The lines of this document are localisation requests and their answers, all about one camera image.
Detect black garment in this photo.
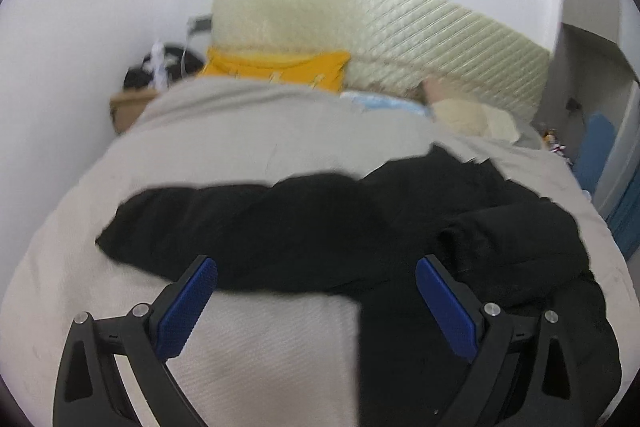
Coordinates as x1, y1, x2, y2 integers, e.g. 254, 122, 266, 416
95, 143, 622, 427

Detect light blue cloth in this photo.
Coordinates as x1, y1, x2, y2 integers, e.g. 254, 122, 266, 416
340, 90, 434, 118

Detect wooden bedside table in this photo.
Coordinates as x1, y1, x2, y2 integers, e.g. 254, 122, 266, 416
110, 90, 162, 136

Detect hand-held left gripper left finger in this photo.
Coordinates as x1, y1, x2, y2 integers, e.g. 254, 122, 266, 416
52, 255, 219, 427

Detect cream quilted headboard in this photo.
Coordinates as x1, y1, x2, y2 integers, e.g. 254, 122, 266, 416
207, 0, 553, 124

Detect yellow pillow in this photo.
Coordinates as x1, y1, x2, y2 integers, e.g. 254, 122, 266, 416
196, 46, 352, 96

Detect blue chair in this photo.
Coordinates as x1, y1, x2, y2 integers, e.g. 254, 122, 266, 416
572, 113, 640, 260

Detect beige bed sheet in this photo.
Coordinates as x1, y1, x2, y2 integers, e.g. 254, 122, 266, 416
0, 77, 632, 427

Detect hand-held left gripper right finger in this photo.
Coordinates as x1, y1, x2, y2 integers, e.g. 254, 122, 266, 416
415, 254, 583, 427

